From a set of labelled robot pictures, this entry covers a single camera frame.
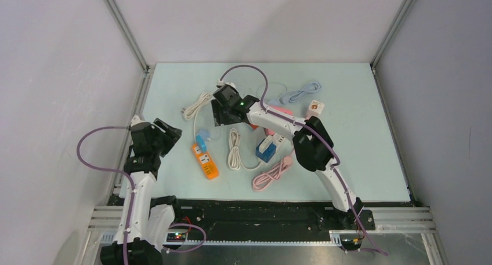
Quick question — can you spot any small light blue charger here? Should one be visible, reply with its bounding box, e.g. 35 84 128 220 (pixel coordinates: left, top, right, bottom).
197 129 212 141

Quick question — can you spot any orange power strip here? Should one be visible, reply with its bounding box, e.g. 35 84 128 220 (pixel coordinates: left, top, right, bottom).
192 144 219 180

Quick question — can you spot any white plug adapter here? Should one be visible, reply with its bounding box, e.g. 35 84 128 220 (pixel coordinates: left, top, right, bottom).
258 135 273 154

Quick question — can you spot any dark blue cube socket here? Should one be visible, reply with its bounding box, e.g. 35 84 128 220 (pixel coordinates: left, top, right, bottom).
255 139 277 163

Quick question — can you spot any pink triangular power strip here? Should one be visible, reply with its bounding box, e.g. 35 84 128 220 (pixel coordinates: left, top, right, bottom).
264 106 294 136

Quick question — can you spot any light blue plug adapter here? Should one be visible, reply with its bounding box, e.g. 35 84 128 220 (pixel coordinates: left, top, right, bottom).
196 135 207 153

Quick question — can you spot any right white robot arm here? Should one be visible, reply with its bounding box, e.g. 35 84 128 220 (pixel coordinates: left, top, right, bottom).
211 84 363 229

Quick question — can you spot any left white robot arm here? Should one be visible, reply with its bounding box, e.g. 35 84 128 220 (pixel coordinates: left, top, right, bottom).
100 115 183 264

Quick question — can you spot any light blue table mat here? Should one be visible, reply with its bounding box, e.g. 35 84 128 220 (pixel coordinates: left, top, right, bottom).
142 63 410 203

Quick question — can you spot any white power strip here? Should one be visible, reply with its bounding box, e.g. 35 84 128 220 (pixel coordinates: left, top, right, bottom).
272 133 286 147

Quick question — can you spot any white orange strip cable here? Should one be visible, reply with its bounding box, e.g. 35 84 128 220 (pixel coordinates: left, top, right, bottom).
181 92 215 141

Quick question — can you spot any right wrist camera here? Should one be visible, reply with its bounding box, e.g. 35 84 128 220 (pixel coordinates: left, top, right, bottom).
216 79 237 89

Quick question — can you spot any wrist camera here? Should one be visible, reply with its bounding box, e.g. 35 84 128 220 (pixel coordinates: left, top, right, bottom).
216 79 237 89
129 115 144 128

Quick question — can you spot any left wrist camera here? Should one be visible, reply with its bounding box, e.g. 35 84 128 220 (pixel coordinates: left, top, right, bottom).
129 115 144 128

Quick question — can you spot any white coiled cable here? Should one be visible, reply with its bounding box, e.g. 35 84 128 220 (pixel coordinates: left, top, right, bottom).
227 128 266 172

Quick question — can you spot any light blue coiled cable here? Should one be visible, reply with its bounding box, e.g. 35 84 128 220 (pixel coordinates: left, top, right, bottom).
267 81 322 106

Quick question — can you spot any pink coiled cable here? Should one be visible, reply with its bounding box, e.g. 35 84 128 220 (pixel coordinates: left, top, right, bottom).
251 148 299 192

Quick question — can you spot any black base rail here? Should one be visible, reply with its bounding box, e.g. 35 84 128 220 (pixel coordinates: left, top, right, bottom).
146 198 377 243

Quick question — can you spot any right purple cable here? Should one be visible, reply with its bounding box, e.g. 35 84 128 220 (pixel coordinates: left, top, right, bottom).
219 64 389 256

